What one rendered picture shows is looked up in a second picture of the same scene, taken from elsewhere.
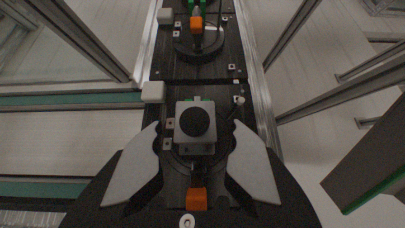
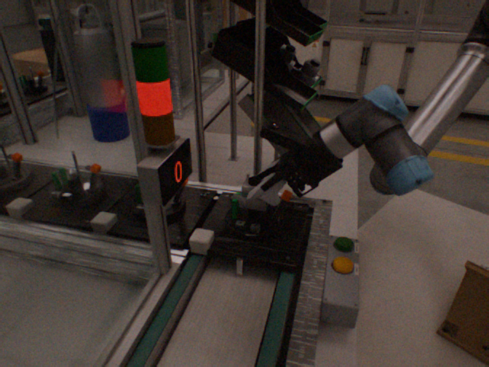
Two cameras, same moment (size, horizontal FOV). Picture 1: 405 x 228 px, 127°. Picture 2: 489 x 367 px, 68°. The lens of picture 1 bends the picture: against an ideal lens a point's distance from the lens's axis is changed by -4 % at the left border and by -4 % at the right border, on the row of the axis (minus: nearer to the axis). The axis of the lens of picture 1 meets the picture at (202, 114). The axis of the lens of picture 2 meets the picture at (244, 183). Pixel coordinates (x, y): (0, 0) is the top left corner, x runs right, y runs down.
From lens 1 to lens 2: 0.78 m
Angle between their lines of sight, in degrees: 56
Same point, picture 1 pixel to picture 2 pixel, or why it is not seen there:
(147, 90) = (201, 237)
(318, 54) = not seen: hidden behind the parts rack
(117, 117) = (200, 302)
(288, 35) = (203, 157)
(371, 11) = (177, 116)
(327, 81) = (232, 165)
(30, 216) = (292, 354)
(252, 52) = (192, 183)
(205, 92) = (217, 212)
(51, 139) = not seen: outside the picture
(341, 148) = not seen: hidden behind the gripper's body
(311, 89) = (234, 176)
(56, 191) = (272, 343)
